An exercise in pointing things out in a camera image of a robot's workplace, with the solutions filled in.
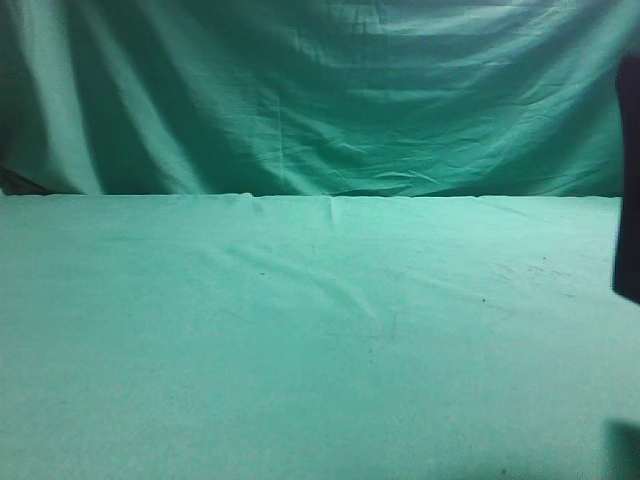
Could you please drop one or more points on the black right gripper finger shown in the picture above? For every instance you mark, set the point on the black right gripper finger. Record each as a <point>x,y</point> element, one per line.
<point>626,264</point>

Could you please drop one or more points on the green table cloth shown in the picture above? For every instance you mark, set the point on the green table cloth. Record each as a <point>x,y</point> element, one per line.
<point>235,337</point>

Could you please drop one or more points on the green backdrop cloth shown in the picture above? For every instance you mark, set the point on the green backdrop cloth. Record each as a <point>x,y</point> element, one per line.
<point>339,98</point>

